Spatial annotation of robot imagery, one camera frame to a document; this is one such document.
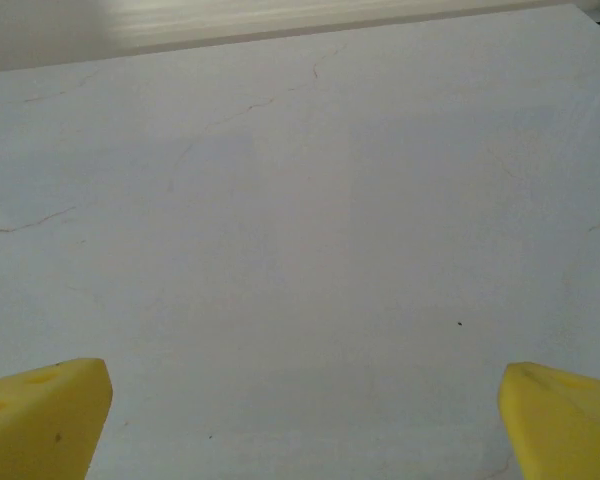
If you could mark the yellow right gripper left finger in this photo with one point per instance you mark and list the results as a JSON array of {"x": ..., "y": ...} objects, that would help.
[{"x": 40, "y": 425}]

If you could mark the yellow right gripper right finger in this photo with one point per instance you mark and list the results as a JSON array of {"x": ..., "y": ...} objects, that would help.
[{"x": 565, "y": 430}]

